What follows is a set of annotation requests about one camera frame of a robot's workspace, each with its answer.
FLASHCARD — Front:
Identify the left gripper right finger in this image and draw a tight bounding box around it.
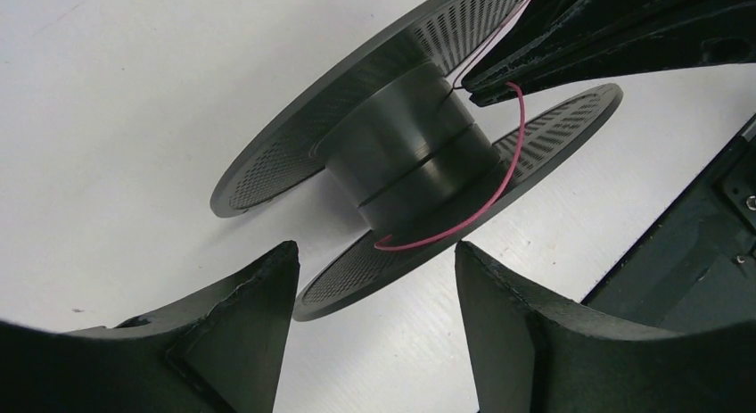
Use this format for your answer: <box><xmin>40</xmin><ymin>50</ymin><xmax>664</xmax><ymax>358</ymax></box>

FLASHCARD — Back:
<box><xmin>455</xmin><ymin>241</ymin><xmax>755</xmax><ymax>412</ymax></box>

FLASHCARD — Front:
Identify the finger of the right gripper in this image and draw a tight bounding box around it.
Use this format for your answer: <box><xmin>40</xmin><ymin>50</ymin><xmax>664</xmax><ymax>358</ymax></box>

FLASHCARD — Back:
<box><xmin>465</xmin><ymin>0</ymin><xmax>755</xmax><ymax>76</ymax></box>
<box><xmin>463</xmin><ymin>2</ymin><xmax>755</xmax><ymax>106</ymax></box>

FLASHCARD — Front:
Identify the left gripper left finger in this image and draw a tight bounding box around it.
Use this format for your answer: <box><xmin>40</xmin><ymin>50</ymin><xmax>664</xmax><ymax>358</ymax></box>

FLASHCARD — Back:
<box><xmin>1</xmin><ymin>241</ymin><xmax>300</xmax><ymax>412</ymax></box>

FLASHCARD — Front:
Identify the thin red wire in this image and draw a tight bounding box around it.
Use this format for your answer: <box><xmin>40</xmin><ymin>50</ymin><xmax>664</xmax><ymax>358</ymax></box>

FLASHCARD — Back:
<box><xmin>374</xmin><ymin>0</ymin><xmax>541</xmax><ymax>252</ymax></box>

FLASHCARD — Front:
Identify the black cable spool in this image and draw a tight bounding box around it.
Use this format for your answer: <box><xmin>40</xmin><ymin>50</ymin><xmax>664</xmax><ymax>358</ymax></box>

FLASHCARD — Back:
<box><xmin>210</xmin><ymin>0</ymin><xmax>622</xmax><ymax>321</ymax></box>

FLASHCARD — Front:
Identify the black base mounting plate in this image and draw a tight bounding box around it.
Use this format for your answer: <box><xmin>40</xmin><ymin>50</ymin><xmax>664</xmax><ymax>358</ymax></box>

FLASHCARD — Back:
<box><xmin>582</xmin><ymin>119</ymin><xmax>755</xmax><ymax>333</ymax></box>

